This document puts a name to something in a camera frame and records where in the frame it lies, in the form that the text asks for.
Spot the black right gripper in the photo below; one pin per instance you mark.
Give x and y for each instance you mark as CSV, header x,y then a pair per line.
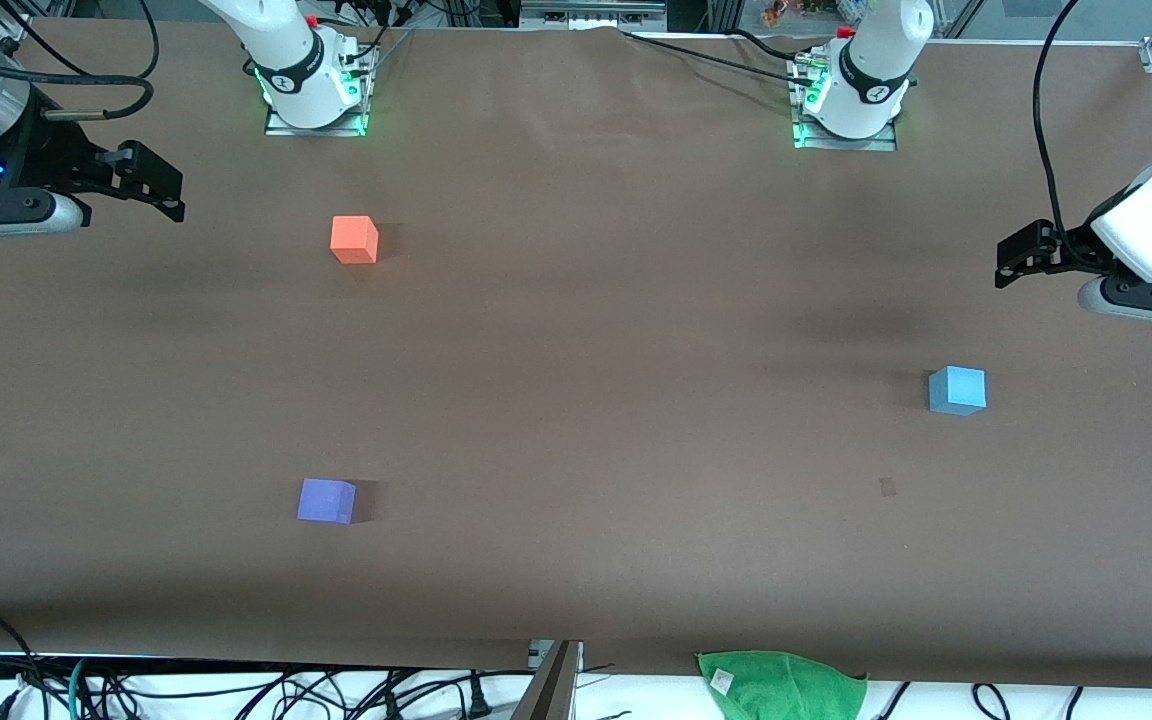
x,y
48,158

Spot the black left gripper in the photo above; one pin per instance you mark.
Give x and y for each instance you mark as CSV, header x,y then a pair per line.
x,y
1072,251

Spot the blue foam block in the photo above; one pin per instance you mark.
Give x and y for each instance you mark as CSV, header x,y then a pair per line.
x,y
956,390

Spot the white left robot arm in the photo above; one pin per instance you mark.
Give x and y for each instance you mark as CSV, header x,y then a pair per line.
x,y
871,70

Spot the orange foam block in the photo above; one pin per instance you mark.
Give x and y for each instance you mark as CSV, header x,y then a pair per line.
x,y
354,240

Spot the purple foam block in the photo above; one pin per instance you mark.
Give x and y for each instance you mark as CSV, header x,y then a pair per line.
x,y
325,500

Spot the small colourful objects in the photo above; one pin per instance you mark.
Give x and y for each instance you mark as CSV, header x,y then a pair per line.
x,y
796,10

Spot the grey metal device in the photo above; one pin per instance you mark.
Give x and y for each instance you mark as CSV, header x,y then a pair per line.
x,y
591,12

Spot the green cloth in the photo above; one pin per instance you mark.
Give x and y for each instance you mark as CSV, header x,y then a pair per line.
x,y
786,688

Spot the black power plug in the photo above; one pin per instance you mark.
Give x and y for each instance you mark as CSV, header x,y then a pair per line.
x,y
478,700

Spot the grey metal bar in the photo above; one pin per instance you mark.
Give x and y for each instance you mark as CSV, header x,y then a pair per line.
x,y
551,690

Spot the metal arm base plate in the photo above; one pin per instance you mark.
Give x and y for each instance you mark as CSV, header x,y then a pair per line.
x,y
316,130
846,145

